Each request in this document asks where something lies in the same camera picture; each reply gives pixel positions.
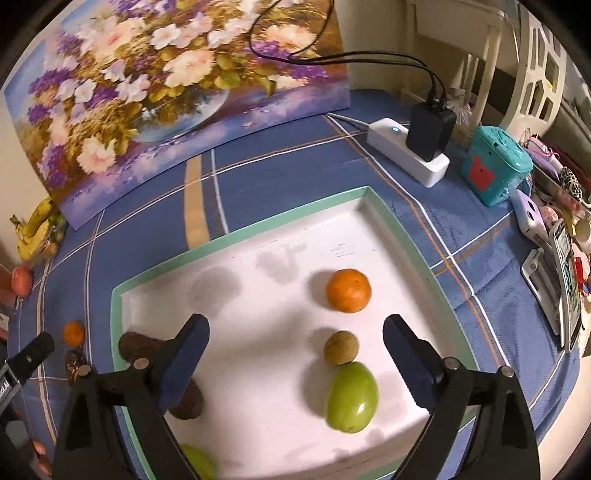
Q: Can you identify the silver clip holder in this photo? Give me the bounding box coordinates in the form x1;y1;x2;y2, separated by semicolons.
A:
521;248;564;335

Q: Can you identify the leopard print pouch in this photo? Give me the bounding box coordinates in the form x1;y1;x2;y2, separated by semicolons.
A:
558;167;583;201

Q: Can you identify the teal toy box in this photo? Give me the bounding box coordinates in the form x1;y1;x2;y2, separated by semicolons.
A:
461;126;534;207

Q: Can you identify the large green mango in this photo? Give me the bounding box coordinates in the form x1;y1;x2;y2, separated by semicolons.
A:
325;362;380;435

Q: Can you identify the black charger cable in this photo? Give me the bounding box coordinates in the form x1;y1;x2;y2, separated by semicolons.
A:
277;0;446;106
248;0;439;104

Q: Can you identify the black charger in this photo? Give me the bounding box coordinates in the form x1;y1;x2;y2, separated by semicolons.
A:
406;102;457;162

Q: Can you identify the flower painting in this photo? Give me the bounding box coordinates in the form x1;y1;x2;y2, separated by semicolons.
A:
2;0;352;230

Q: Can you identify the red apple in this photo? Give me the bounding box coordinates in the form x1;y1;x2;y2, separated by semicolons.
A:
11;267;35;296

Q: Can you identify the green jujube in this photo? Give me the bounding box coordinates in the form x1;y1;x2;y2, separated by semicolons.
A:
179;443;218;480

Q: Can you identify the pile of small trinkets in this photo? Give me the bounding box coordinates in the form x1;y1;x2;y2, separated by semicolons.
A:
522;134;591;296

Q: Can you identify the person's left hand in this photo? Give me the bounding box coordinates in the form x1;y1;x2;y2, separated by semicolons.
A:
30;438;52;477

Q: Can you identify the banana bunch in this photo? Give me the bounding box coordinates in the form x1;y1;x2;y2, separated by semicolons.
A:
10;196;58;264

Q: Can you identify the white power strip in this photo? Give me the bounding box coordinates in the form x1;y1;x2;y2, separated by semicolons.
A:
367;117;451;188

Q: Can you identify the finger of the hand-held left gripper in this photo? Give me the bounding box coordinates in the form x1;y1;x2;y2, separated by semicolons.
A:
7;333;55;385

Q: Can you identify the white chair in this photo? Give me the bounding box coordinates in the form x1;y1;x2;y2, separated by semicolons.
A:
406;0;509;130

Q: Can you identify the white tray with teal rim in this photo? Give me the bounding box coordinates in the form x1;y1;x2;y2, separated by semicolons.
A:
110;186;478;480

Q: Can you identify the blue plaid tablecloth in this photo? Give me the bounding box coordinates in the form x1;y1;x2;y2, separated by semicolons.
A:
9;88;583;480

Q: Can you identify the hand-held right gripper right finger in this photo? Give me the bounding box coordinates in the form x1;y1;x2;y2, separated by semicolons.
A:
382;314;541;480

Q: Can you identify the orange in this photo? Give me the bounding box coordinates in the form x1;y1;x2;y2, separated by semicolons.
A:
63;320;86;348
325;268;372;315

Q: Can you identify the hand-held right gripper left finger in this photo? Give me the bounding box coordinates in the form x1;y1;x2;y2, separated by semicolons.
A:
53;314;211;480

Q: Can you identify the lavender handheld device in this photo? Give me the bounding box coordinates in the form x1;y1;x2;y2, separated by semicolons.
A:
510;188;555;245

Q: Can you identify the clear plastic produce container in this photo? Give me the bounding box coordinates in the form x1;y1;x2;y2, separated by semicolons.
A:
34;210;69;264

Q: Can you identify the small brown kiwi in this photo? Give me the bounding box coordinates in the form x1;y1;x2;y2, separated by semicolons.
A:
324;330;360;366

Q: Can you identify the white lattice panel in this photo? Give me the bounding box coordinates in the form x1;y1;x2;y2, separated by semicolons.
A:
501;4;571;139

